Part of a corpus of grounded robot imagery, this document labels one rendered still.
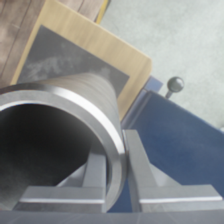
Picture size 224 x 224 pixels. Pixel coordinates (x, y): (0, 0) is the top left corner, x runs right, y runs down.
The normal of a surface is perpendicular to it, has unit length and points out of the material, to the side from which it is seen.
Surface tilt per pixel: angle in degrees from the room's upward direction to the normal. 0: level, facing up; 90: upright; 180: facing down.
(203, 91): 0
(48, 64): 0
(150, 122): 59
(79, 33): 0
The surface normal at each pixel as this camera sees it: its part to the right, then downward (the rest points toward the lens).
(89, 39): 0.00, 0.26
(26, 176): 0.73, -0.66
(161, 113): -0.74, -0.28
